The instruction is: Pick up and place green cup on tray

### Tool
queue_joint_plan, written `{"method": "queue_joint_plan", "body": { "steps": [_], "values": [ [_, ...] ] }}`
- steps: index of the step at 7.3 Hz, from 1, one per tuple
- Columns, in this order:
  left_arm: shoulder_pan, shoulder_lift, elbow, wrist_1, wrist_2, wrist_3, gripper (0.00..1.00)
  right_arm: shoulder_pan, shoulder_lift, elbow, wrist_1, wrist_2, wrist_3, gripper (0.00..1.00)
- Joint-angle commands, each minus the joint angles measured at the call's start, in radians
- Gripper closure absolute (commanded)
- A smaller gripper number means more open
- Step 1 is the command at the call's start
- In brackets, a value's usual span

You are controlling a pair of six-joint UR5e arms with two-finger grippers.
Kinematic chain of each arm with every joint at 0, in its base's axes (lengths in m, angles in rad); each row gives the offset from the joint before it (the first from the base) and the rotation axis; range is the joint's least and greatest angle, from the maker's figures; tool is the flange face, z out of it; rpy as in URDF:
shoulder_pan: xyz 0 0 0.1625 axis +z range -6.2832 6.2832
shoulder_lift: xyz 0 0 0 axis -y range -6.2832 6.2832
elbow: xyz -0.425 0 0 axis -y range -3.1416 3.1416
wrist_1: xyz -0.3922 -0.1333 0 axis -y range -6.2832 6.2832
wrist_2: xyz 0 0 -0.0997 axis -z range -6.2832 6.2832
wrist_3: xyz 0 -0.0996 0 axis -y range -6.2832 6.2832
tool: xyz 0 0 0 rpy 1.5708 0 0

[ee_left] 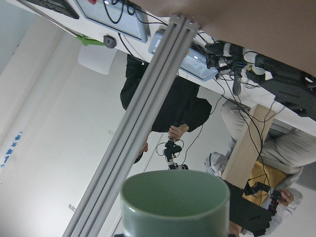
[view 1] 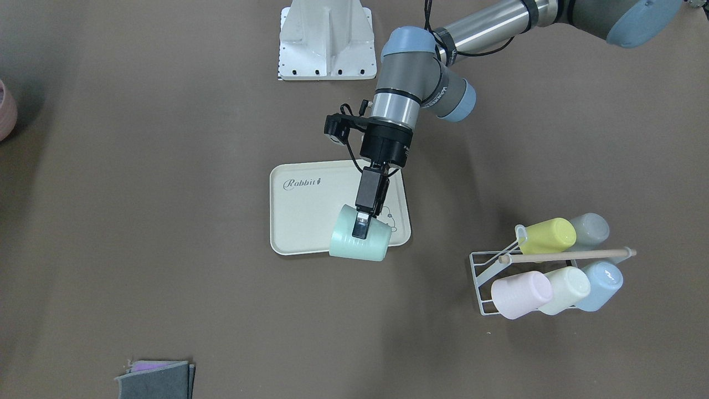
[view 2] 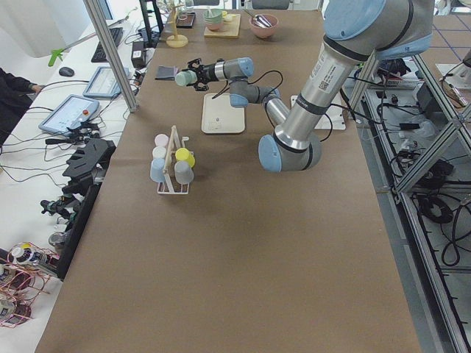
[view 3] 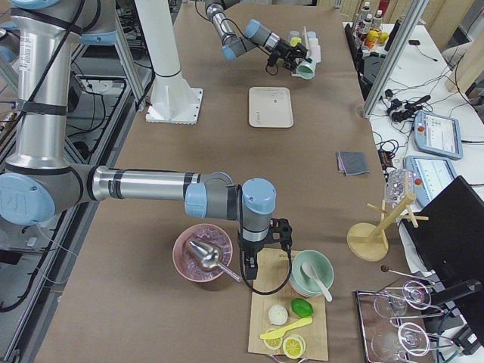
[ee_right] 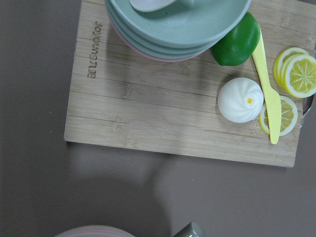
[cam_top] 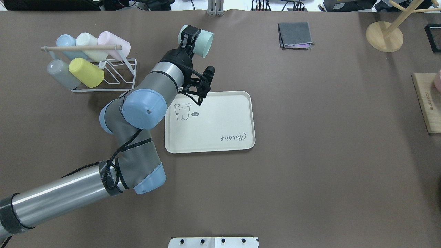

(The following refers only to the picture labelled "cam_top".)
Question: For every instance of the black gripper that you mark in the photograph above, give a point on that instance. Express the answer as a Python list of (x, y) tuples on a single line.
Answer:
[(180, 57)]

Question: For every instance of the green cup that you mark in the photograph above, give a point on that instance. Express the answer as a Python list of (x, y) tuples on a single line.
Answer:
[(203, 43)]

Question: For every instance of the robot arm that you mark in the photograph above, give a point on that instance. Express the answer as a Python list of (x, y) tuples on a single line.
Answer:
[(69, 168)]

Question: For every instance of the pink cup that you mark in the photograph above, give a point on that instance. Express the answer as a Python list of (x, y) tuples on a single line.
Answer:
[(107, 38)]

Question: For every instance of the cream rabbit tray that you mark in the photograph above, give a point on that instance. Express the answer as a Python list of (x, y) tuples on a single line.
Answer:
[(223, 122)]

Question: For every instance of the cream cup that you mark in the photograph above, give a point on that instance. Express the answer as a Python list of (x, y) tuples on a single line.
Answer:
[(86, 39)]

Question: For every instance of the yellow cup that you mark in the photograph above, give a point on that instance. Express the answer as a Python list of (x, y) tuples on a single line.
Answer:
[(89, 74)]

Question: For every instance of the blue cup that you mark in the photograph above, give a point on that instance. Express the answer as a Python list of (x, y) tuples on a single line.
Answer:
[(67, 40)]

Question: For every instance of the grey cup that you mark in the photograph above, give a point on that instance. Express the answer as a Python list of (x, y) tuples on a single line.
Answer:
[(58, 69)]

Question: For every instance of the dark brown small tray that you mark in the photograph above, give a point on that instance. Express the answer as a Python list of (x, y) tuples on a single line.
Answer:
[(433, 32)]

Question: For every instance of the grey folded cloth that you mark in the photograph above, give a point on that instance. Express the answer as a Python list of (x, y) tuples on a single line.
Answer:
[(295, 35)]

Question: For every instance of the wooden mug tree stand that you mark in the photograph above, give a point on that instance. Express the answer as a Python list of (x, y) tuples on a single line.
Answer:
[(387, 37)]

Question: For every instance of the wooden cutting board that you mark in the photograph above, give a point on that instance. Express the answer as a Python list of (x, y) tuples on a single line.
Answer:
[(429, 99)]

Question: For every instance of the pink bowl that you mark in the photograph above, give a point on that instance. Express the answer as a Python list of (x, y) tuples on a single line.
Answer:
[(437, 81)]

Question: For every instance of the aluminium frame post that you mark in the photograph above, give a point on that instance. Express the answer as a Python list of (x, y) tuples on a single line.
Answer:
[(215, 8)]

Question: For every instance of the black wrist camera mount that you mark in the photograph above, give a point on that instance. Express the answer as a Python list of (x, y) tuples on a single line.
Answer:
[(196, 86)]

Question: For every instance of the white wire cup rack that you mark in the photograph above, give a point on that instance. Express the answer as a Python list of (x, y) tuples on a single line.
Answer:
[(118, 75)]

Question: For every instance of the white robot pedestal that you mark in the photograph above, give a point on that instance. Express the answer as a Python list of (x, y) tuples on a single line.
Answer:
[(214, 242)]

